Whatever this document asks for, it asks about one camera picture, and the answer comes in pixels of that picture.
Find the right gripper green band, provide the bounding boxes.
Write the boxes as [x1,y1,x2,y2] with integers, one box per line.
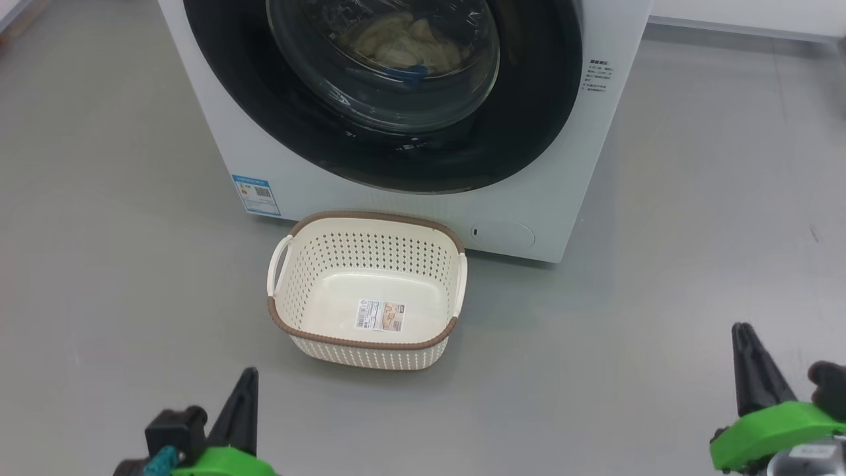
[710,322,846,473]

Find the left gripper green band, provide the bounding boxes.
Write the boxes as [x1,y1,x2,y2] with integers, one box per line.
[171,368,277,476]

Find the washing machine glass door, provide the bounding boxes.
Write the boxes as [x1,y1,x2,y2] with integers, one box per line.
[183,0,584,194]

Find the cream and blue patterned cloth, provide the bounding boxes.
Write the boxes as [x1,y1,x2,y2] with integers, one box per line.
[340,10,437,67]

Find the white front-load washing machine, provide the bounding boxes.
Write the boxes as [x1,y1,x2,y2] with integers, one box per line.
[157,0,655,264]

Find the cream perforated laundry basket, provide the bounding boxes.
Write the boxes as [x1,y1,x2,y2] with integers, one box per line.
[266,211,469,371]

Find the paper label inside basket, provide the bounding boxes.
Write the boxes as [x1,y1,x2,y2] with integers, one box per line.
[356,299,406,332]

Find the blue energy label sticker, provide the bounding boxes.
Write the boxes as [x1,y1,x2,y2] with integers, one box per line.
[232,175,281,217]

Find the teal camera cable connector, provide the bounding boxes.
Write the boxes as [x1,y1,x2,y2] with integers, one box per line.
[143,445,183,476]

